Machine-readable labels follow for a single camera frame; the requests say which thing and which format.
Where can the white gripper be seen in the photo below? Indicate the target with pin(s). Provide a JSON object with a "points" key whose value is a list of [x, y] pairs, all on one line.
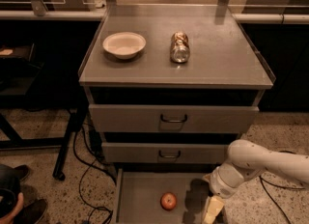
{"points": [[221, 182]]}

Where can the red apple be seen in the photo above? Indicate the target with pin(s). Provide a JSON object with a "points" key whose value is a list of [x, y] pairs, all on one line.
{"points": [[168, 201]]}

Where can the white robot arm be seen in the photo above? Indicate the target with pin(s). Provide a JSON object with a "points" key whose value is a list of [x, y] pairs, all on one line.
{"points": [[245, 162]]}

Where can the bottom grey drawer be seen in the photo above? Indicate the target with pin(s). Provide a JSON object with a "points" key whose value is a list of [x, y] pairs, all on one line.
{"points": [[138, 198]]}

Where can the grey drawer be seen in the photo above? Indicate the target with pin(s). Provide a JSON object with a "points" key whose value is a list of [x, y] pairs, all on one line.
{"points": [[138, 198], [172, 118], [164, 153]]}

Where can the middle grey drawer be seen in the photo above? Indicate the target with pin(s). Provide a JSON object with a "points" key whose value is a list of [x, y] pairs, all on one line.
{"points": [[164, 153]]}

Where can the grey drawer cabinet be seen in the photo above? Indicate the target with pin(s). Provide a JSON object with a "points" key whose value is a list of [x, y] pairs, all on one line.
{"points": [[172, 84]]}

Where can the top grey drawer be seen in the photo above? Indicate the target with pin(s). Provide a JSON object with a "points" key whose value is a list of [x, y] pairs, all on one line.
{"points": [[172, 118]]}

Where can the crushed soda can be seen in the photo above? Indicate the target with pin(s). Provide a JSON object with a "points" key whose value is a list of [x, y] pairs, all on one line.
{"points": [[179, 49]]}

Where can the white bowl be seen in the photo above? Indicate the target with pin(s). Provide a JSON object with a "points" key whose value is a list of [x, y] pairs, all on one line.
{"points": [[124, 45]]}

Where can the brown shoe lower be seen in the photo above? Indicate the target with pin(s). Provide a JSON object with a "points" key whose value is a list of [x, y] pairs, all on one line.
{"points": [[33, 213]]}

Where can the brown shoe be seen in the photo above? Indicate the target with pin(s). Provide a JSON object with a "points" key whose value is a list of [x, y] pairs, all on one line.
{"points": [[22, 171], [33, 213]]}

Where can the brown shoe upper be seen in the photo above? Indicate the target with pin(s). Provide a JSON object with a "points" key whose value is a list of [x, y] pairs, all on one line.
{"points": [[22, 171]]}

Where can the black table frame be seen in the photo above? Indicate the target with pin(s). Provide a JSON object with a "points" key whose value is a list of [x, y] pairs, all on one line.
{"points": [[42, 104]]}

